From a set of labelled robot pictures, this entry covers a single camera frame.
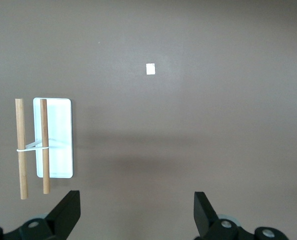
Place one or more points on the white rack base tray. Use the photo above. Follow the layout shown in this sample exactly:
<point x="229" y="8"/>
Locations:
<point x="59" y="120"/>

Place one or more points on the brown table cover sheet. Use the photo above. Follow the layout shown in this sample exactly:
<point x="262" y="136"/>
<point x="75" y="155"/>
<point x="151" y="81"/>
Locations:
<point x="188" y="112"/>

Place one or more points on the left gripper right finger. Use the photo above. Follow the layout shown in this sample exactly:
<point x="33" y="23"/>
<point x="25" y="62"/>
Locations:
<point x="204" y="215"/>

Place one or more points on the small square tape marker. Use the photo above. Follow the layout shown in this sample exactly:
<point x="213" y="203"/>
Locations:
<point x="151" y="69"/>

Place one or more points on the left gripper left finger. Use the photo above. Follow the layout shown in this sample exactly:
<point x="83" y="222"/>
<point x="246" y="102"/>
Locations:
<point x="66" y="215"/>

